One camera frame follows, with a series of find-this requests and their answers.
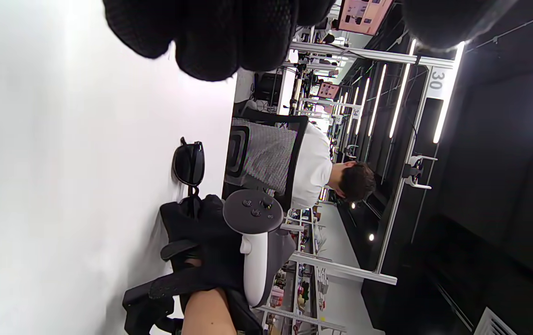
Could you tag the grey and white controller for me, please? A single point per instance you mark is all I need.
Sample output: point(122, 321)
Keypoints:
point(452, 21)
point(252, 211)

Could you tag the white ceiling vent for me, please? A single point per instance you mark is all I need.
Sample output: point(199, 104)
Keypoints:
point(494, 323)

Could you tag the shelf of assorted items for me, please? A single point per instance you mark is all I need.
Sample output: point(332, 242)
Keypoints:
point(303, 293)

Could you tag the black sunglasses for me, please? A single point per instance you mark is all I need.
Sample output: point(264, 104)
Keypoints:
point(189, 163)

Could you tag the white aluminium frame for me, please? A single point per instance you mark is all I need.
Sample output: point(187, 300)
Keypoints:
point(340, 267)

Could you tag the person's right hand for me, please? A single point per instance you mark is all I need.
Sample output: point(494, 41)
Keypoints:
point(205, 251)

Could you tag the black mesh office chair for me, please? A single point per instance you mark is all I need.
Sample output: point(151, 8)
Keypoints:
point(266, 158)

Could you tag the person's left hand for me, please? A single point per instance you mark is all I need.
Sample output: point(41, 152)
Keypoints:
point(215, 32)

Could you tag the person's right forearm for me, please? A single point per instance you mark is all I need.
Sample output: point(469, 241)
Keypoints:
point(208, 311)

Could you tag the row of ceiling light strips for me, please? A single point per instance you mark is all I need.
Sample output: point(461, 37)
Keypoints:
point(448, 93)

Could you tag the black monitor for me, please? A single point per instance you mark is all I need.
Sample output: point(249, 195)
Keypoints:
point(268, 88)

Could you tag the pink display screen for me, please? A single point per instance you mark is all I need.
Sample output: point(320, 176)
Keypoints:
point(364, 14)

